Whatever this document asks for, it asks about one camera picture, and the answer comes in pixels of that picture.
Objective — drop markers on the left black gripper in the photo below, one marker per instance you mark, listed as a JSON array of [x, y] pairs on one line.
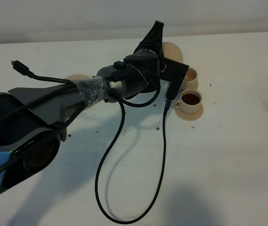
[[148, 56]]

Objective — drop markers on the beige ceramic teapot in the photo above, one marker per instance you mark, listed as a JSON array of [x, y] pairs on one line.
[[172, 51]]

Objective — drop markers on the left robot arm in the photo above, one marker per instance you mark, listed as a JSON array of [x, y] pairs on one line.
[[33, 121]]

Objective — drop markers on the beige teapot saucer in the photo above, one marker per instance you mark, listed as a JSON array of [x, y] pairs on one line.
[[78, 77]]

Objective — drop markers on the far beige teacup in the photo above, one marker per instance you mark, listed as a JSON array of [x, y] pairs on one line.
[[191, 80]]

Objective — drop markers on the beige teacup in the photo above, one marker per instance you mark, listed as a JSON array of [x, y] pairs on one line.
[[190, 101], [191, 80]]

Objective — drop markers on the near beige teacup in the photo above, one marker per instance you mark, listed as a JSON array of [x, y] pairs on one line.
[[190, 101]]

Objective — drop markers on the near beige cup saucer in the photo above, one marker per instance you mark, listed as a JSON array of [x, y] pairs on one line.
[[189, 116]]

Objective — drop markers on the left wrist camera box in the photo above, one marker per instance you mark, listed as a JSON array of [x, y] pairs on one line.
[[173, 72]]

